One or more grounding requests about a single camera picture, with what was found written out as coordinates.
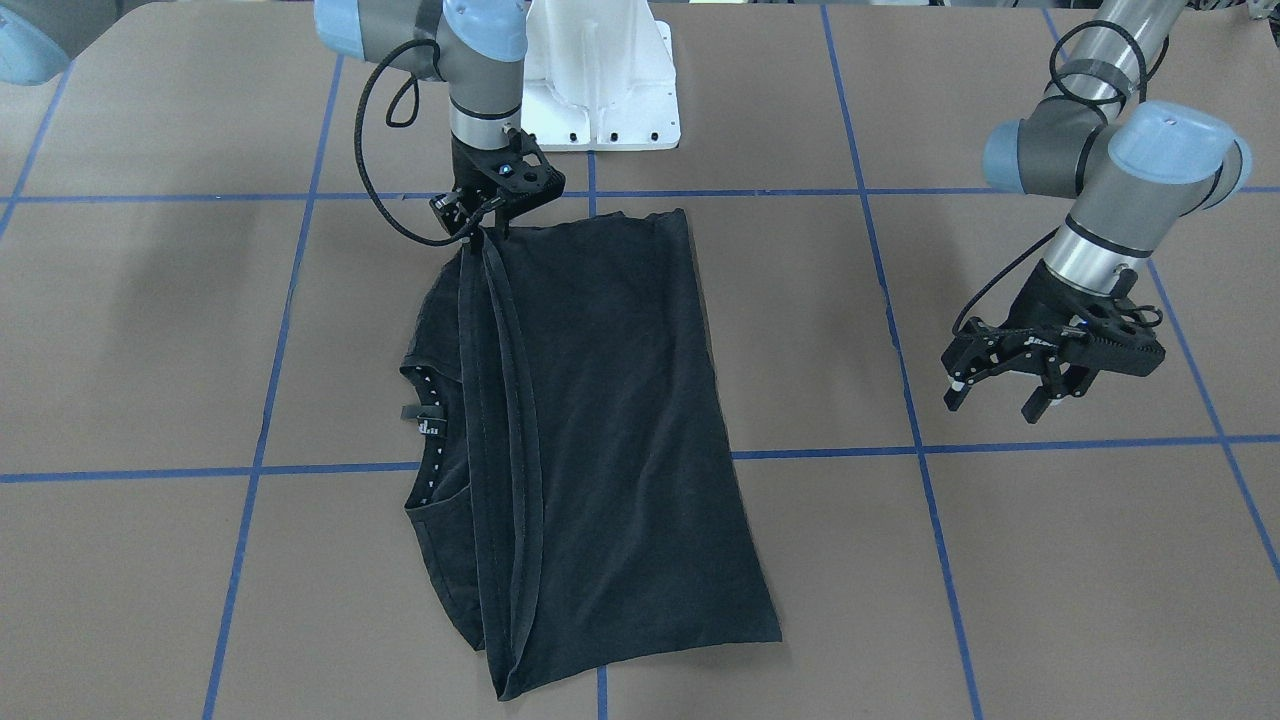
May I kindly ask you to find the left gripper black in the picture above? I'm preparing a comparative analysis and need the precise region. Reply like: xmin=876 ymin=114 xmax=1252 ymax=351
xmin=941 ymin=261 xmax=1137 ymax=424

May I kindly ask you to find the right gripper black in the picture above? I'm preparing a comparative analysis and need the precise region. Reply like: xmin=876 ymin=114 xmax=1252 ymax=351
xmin=430 ymin=138 xmax=511 ymax=240

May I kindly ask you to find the black graphic t-shirt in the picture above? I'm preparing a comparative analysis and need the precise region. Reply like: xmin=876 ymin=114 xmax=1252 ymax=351
xmin=399 ymin=209 xmax=783 ymax=701

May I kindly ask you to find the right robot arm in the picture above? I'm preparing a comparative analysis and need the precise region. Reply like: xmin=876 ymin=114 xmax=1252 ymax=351
xmin=3 ymin=1 xmax=529 ymax=246

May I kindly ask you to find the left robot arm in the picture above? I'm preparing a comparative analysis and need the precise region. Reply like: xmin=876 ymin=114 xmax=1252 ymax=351
xmin=941 ymin=1 xmax=1252 ymax=423

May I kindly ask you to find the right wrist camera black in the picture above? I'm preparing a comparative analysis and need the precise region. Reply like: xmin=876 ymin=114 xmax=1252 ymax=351
xmin=483 ymin=128 xmax=566 ymax=219

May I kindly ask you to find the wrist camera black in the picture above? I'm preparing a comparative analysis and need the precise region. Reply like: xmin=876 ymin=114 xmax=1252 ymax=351
xmin=483 ymin=128 xmax=566 ymax=219
xmin=1060 ymin=297 xmax=1166 ymax=377

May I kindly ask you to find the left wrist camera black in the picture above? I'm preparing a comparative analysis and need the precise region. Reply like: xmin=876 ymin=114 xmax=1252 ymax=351
xmin=1060 ymin=297 xmax=1166 ymax=377

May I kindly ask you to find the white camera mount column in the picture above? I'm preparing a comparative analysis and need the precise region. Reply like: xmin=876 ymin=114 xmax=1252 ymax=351
xmin=521 ymin=1 xmax=681 ymax=152

